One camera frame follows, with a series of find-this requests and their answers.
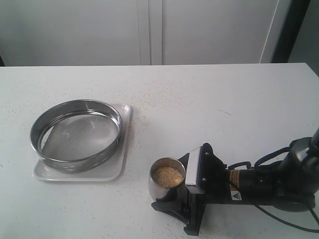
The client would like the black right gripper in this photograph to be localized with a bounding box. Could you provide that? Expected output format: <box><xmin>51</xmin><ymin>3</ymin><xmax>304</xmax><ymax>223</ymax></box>
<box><xmin>151</xmin><ymin>143</ymin><xmax>256</xmax><ymax>236</ymax></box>

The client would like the pile of beige grains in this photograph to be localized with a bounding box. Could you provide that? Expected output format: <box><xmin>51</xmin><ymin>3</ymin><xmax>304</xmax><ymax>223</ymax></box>
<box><xmin>153</xmin><ymin>167</ymin><xmax>183</xmax><ymax>188</ymax></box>

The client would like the stainless steel cup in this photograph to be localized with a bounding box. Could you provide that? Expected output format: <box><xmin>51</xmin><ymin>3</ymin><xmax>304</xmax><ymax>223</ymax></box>
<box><xmin>148</xmin><ymin>157</ymin><xmax>185</xmax><ymax>200</ymax></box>

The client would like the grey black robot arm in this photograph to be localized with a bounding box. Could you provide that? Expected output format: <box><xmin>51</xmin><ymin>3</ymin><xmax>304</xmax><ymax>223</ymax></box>
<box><xmin>149</xmin><ymin>133</ymin><xmax>319</xmax><ymax>236</ymax></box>

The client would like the round stainless steel sieve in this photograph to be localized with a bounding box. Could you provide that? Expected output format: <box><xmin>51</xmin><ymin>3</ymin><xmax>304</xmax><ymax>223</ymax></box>
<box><xmin>30</xmin><ymin>99</ymin><xmax>124</xmax><ymax>173</ymax></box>

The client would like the white square plastic tray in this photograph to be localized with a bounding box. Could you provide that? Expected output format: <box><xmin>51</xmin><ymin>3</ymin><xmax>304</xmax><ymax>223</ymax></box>
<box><xmin>32</xmin><ymin>104</ymin><xmax>133</xmax><ymax>182</ymax></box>

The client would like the white cabinet with doors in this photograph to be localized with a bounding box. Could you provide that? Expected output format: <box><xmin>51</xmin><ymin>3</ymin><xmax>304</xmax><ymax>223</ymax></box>
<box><xmin>0</xmin><ymin>0</ymin><xmax>291</xmax><ymax>66</ymax></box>

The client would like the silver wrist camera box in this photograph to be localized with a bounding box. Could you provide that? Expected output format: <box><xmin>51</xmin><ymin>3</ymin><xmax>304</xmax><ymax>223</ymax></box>
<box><xmin>184</xmin><ymin>146</ymin><xmax>203</xmax><ymax>194</ymax></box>

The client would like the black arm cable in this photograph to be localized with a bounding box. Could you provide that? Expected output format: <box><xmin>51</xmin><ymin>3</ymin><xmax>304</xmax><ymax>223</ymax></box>
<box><xmin>229</xmin><ymin>146</ymin><xmax>319</xmax><ymax>231</ymax></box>

